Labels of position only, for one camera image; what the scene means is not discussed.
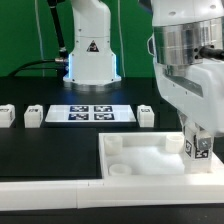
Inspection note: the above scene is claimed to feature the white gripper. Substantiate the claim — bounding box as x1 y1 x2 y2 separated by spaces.
154 59 224 150

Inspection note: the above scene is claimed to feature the white square table top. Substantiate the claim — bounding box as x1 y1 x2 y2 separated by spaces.
99 132 224 179

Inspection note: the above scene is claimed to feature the white L-shaped obstacle fence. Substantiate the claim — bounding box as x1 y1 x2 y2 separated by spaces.
0 169 224 211

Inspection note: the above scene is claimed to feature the white marker base plate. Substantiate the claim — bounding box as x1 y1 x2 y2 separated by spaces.
45 105 136 123

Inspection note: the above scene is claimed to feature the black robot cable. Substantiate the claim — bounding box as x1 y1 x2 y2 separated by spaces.
7 0 70 78

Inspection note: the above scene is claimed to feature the thin white hanging cable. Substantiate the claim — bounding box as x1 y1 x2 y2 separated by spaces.
33 0 46 78

